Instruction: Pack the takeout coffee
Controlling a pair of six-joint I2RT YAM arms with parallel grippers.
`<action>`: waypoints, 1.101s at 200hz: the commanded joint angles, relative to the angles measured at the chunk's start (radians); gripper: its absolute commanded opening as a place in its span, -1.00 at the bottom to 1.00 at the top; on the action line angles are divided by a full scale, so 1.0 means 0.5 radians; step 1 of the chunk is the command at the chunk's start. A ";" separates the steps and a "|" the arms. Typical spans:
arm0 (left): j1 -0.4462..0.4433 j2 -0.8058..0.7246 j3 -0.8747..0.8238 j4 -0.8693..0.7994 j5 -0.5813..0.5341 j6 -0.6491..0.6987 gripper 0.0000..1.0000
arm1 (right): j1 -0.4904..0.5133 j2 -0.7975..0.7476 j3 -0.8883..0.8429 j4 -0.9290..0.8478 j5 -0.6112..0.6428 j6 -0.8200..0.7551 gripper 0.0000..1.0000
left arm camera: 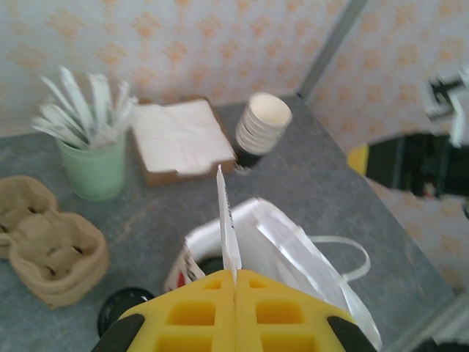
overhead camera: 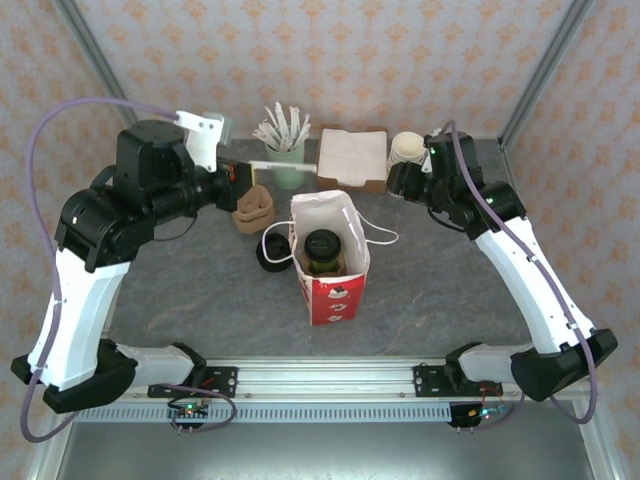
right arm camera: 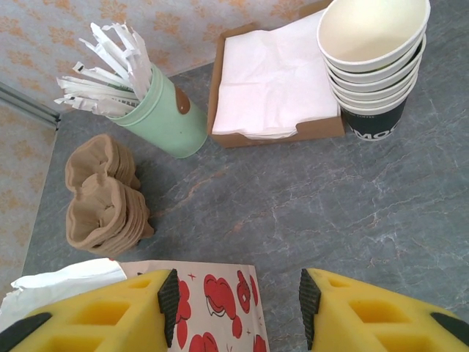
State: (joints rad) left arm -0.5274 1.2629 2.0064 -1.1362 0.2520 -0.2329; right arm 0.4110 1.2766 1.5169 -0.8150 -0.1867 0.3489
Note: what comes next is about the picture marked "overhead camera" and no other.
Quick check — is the coffee cup with black lid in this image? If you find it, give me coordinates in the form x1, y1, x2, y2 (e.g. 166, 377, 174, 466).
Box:
302, 228, 347, 276

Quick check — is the red and white paper bag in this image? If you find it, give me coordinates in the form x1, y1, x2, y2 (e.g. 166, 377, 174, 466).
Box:
261, 189, 402, 328

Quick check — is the stack of paper cups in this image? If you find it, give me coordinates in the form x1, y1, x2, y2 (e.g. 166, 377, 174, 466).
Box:
386, 130, 430, 179

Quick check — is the green straw holder cup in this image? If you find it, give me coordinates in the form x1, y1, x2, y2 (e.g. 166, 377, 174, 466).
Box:
264, 141, 308, 189

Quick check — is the brown cardboard napkin tray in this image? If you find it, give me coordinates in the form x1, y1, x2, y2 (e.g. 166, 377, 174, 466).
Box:
315, 123, 391, 196

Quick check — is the stack of white napkins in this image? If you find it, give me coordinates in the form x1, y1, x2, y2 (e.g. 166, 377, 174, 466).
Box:
316, 128, 389, 185

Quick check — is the black cup lid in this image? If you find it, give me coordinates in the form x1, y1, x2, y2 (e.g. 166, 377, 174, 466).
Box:
254, 231, 296, 274

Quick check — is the small controller circuit board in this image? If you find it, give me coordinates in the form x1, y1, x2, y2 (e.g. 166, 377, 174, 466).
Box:
166, 398, 211, 421
466, 403, 509, 422

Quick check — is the grey metal base sheet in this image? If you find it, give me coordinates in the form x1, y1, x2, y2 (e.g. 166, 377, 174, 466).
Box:
29, 422, 614, 480

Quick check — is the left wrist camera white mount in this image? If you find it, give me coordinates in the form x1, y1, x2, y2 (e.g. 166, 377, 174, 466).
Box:
174, 109, 233, 174

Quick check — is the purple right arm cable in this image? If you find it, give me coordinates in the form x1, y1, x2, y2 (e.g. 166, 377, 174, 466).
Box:
439, 118, 602, 432

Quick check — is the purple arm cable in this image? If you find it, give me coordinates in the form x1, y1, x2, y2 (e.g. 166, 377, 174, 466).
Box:
21, 96, 237, 444
439, 118, 602, 432

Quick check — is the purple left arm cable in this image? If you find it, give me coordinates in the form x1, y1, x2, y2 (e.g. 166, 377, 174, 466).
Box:
21, 96, 237, 444

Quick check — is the aluminium frame post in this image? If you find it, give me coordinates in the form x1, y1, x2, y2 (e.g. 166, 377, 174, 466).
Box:
498, 0, 599, 150
61, 0, 140, 127

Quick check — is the aluminium base rail extrusion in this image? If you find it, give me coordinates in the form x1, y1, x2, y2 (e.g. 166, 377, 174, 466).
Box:
52, 356, 600, 402

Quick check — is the slotted grey cable duct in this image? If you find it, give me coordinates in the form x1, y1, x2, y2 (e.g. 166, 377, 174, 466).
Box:
73, 403, 454, 426

